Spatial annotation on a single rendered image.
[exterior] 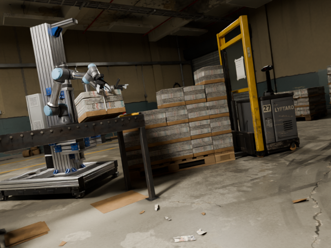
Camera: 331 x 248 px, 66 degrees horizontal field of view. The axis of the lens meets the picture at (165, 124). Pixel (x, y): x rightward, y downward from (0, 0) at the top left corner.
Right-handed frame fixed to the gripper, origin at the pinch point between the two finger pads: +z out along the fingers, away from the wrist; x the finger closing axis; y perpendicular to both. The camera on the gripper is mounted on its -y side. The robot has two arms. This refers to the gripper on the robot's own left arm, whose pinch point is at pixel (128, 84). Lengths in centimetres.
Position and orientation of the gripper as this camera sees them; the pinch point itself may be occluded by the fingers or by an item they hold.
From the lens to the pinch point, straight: 362.3
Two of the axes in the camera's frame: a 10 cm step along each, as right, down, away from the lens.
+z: 9.8, -1.5, 1.2
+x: 1.4, 1.7, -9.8
